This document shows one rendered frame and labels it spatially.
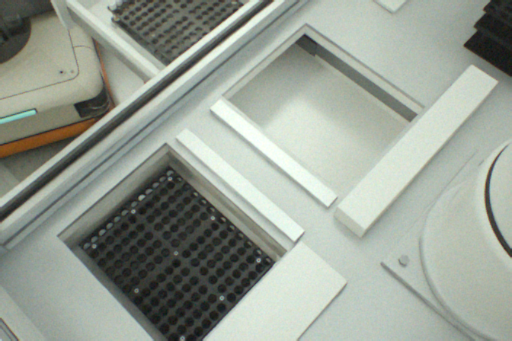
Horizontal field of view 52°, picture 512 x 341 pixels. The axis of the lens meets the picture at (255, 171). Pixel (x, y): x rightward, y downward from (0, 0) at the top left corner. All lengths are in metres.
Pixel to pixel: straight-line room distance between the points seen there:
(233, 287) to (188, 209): 0.13
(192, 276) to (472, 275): 0.36
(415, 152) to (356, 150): 0.18
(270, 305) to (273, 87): 0.44
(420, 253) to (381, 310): 0.09
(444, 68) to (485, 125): 0.12
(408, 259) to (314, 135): 0.31
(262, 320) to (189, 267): 0.14
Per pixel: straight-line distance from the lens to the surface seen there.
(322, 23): 0.91
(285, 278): 0.68
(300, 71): 0.99
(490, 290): 0.62
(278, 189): 0.74
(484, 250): 0.58
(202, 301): 0.74
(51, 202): 0.75
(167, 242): 0.77
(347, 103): 0.96
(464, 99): 0.82
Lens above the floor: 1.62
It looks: 64 degrees down
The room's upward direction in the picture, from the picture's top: straight up
